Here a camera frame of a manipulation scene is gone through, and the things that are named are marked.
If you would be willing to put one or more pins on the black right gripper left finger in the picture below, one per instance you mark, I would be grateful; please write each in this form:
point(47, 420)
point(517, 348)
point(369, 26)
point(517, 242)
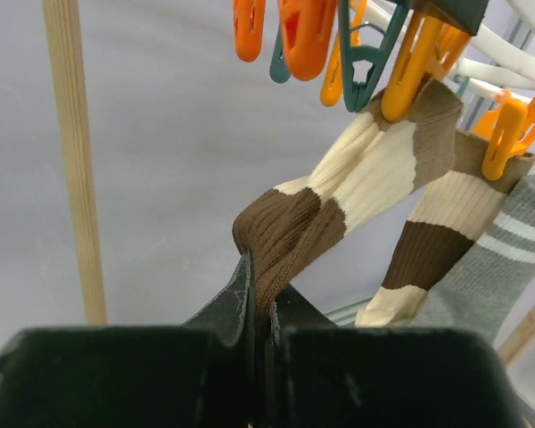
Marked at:
point(198, 374)

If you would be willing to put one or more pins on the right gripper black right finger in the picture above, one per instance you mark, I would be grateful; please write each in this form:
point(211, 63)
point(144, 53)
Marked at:
point(322, 375)

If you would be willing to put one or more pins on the brown cream striped sock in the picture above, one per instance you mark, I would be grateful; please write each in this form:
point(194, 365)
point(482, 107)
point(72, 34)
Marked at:
point(371, 166)

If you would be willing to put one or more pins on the teal clothes peg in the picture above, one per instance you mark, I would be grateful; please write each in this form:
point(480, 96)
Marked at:
point(356, 95)

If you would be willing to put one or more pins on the orange clothes peg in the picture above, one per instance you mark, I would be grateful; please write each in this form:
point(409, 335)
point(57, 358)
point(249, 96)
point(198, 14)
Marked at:
point(306, 27)

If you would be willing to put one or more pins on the white round sock hanger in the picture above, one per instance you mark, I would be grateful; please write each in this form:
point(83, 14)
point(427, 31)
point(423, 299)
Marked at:
point(513, 67)

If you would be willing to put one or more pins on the grey white striped sock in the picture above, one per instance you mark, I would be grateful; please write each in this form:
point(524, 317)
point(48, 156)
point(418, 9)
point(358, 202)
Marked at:
point(481, 289)

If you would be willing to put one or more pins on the wooden drying rack frame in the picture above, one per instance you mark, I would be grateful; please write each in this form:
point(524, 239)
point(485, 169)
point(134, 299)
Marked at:
point(63, 34)

